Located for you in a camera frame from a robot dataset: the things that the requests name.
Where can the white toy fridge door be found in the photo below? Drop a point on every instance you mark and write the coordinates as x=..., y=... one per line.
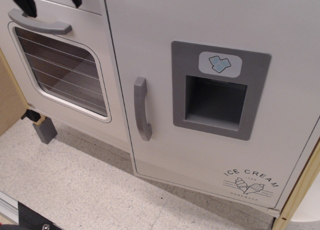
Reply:
x=261, y=171

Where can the grey fridge door handle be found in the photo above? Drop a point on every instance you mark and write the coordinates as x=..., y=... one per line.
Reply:
x=140, y=92

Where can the grey oven door handle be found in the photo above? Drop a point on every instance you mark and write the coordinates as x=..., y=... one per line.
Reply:
x=20, y=18

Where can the grey ice dispenser panel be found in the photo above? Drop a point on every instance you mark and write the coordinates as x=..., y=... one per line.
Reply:
x=217, y=89

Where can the light wooden side post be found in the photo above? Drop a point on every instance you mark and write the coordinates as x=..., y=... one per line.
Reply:
x=303, y=184

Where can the white toy oven door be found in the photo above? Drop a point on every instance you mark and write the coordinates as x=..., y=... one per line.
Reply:
x=70, y=78

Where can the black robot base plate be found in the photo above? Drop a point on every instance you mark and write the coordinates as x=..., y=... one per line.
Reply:
x=28, y=219

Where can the grey kitchen leg foot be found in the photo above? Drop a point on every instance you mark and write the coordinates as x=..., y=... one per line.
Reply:
x=46, y=130

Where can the light wooden left panel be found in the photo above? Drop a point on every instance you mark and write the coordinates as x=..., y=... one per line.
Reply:
x=12, y=103

